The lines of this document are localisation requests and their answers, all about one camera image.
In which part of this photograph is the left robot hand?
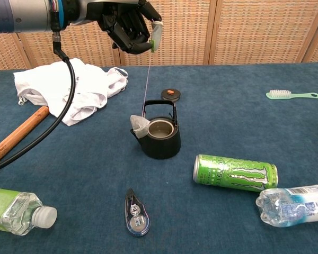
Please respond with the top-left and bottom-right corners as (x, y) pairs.
(66, 0), (164, 55)

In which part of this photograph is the tea bag with string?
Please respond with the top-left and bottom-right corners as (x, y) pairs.
(129, 38), (157, 140)

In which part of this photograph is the black teapot with handle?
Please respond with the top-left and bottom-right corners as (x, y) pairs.
(129, 99), (182, 160)

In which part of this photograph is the black teapot lid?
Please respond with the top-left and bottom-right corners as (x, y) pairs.
(161, 88), (182, 102)

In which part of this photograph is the white cloth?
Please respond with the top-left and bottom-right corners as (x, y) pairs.
(13, 58), (129, 126)

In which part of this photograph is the blue carpet table mat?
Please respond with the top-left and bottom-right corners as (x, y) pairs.
(0, 62), (318, 254)

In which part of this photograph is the wooden stick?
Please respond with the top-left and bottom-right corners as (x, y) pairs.
(0, 105), (50, 169)

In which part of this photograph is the mint green brush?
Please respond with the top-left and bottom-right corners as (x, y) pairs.
(266, 89), (318, 100)

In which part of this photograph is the green energy drink can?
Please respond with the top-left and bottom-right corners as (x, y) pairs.
(192, 154), (279, 193)

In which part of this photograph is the correction tape dispenser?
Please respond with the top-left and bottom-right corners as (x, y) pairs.
(124, 188), (151, 237)

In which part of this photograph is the green label water bottle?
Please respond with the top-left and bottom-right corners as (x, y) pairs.
(0, 186), (58, 236)

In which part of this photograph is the blue label water bottle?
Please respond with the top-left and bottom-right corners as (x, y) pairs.
(255, 183), (318, 228)

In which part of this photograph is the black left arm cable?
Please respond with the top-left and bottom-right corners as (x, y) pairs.
(0, 29), (77, 175)

